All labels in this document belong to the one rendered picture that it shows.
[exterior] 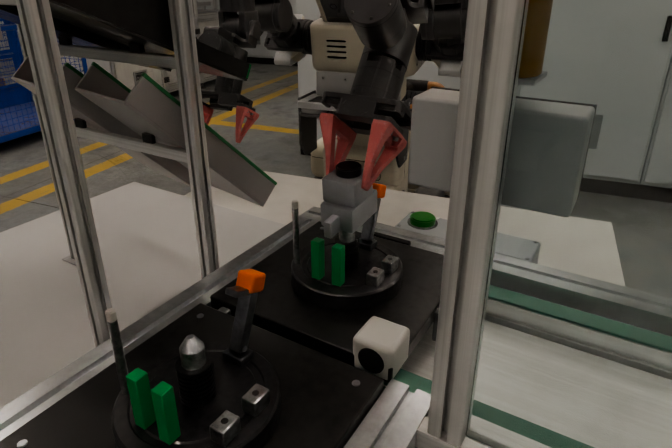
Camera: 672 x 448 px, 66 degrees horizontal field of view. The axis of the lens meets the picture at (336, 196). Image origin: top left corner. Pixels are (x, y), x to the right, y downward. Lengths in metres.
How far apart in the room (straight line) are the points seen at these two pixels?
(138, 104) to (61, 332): 0.36
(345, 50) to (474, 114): 1.00
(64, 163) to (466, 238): 0.38
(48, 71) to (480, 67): 0.38
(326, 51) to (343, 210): 0.80
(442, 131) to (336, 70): 0.97
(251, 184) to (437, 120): 0.45
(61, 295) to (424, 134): 0.68
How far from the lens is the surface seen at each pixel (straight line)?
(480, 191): 0.35
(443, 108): 0.38
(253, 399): 0.45
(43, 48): 0.54
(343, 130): 0.62
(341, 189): 0.58
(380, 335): 0.53
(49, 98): 0.55
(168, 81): 6.37
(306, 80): 3.95
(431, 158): 0.39
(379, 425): 0.49
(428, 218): 0.82
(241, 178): 0.77
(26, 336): 0.86
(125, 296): 0.88
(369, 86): 0.60
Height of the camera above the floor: 1.32
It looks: 23 degrees down
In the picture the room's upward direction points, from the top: straight up
